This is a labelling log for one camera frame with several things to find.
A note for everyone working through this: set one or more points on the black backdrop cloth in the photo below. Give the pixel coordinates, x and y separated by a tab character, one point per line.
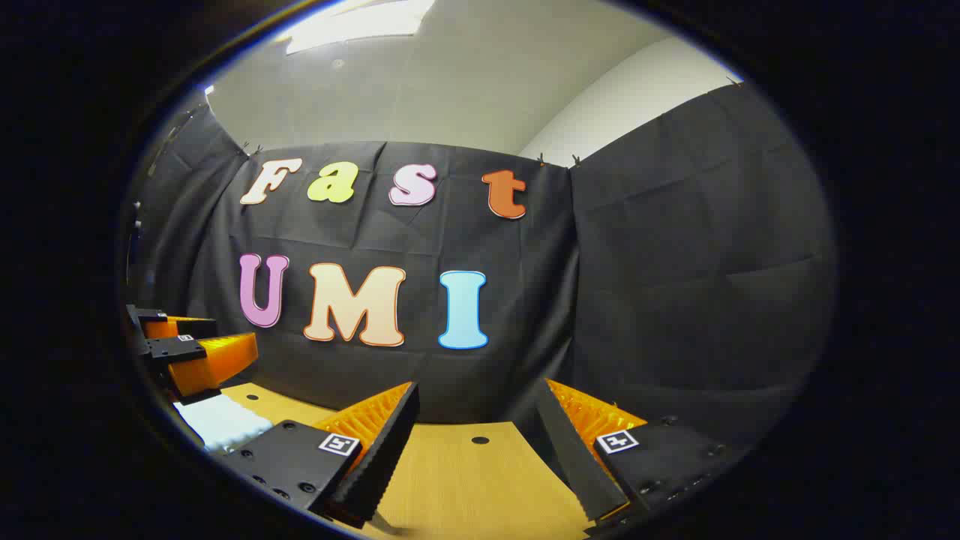
675	285

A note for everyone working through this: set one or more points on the white hard-shell suitcase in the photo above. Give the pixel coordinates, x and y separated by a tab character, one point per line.
225	421

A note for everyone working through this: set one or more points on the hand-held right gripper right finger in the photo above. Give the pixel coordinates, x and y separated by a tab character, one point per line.
577	465

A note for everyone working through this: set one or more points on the ceiling light panel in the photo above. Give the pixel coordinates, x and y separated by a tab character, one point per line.
352	22

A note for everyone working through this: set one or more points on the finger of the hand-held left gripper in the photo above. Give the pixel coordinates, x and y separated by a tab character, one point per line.
210	364
187	328

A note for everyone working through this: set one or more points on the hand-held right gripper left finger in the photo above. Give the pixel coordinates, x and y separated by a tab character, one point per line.
379	457

